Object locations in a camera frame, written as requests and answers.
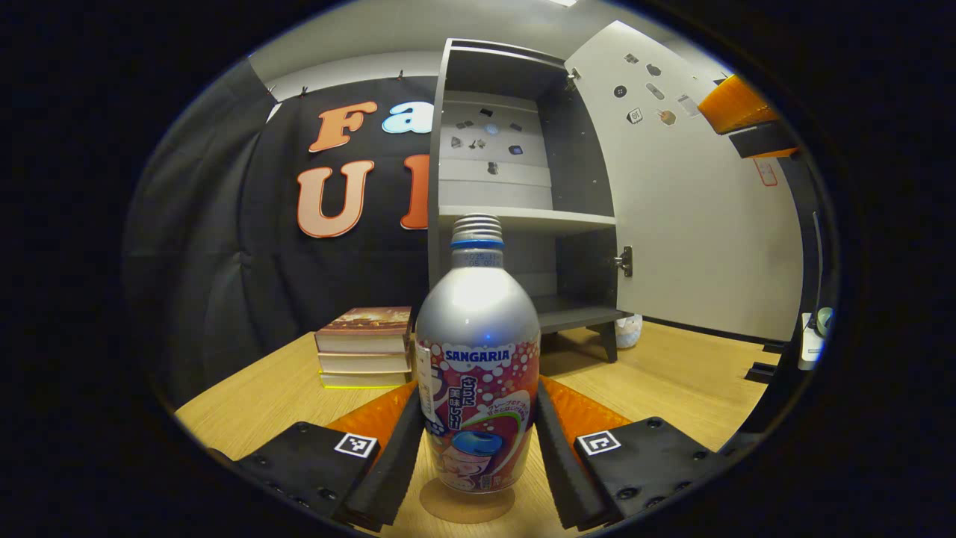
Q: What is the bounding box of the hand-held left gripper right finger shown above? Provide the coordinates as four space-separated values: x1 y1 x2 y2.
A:
534 375 736 531

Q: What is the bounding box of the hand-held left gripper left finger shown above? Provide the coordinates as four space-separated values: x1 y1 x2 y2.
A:
209 380 426 533

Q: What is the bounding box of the white cabinet door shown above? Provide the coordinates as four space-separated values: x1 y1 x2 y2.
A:
564 20 806 343

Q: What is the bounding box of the silver drink bottle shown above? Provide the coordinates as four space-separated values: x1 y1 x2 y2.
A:
415 213 541 495

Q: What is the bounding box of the grey cabinet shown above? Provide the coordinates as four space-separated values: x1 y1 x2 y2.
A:
427 37 636 365

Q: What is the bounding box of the thin white-edged book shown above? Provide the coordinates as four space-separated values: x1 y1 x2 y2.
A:
317 351 414 374

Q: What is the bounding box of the brown cover book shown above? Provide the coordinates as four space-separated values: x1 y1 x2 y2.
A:
314 306 414 355

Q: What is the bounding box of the small white object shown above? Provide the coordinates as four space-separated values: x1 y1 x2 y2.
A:
616 314 645 350

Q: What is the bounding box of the black backdrop cloth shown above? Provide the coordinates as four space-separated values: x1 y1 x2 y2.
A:
239 75 438 391
123 60 279 409

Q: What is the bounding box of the small white box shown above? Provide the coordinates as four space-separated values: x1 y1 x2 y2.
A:
798 306 835 372

